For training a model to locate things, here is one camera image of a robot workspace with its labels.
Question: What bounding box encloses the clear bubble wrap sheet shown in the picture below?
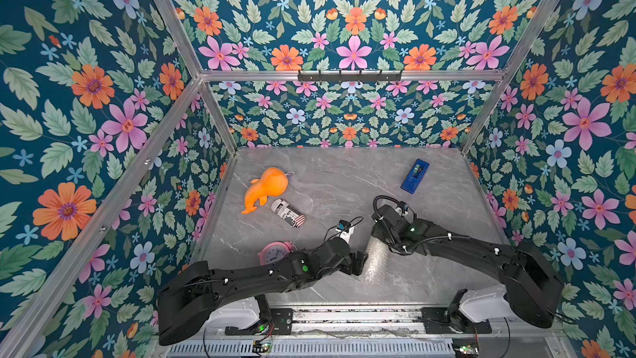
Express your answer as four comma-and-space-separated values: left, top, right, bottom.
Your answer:
360, 237, 391, 288

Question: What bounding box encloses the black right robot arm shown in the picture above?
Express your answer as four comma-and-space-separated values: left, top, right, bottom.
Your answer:
372, 205, 564, 332

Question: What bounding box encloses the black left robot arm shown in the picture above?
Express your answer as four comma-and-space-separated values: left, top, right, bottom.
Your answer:
157, 238, 369, 346

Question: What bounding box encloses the blue rectangular box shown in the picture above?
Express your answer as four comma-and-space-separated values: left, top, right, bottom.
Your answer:
401, 159, 430, 194

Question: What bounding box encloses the pink alarm clock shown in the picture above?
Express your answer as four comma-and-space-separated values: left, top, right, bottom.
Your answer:
258, 241, 296, 265

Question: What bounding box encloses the black white patterned can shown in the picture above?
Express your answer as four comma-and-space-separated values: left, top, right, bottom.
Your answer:
271, 199, 306, 228

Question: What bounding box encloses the orange whale toy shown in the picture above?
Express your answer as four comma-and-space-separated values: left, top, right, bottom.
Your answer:
242, 167, 289, 215

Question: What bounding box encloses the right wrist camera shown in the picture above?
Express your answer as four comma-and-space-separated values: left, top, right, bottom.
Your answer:
396, 202, 410, 215

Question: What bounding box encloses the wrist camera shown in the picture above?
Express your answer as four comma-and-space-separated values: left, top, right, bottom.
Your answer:
336, 220, 354, 241
396, 202, 410, 215

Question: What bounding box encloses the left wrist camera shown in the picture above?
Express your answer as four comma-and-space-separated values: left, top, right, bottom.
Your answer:
336, 220, 354, 241

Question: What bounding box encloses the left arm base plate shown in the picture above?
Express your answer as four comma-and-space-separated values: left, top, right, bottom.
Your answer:
225, 308, 294, 336

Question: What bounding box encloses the white perforated cable tray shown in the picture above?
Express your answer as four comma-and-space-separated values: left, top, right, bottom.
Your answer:
167, 339, 455, 357

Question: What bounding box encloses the black wall hook rail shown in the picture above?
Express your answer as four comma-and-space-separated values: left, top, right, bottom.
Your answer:
297, 70, 402, 83

